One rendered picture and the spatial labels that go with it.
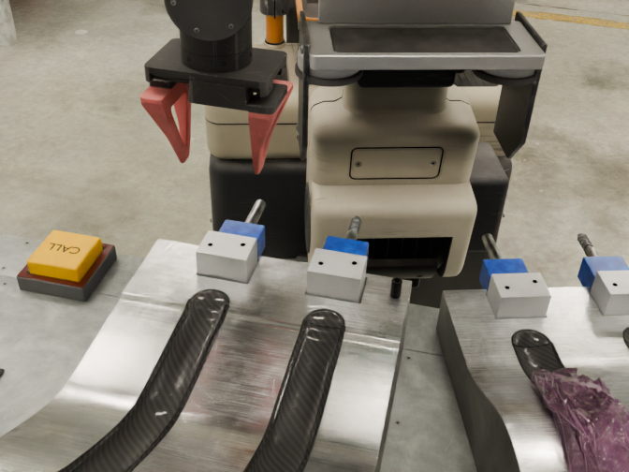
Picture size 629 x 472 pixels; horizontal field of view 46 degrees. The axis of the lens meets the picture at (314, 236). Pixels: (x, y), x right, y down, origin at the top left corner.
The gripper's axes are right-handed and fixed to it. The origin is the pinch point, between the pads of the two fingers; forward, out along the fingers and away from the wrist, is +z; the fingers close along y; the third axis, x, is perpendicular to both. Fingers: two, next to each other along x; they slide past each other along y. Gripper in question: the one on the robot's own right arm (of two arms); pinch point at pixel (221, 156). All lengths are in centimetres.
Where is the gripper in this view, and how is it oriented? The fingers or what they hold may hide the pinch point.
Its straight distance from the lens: 66.3
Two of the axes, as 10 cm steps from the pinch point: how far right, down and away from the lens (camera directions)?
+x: 2.3, -5.6, 7.9
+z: -0.4, 8.1, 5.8
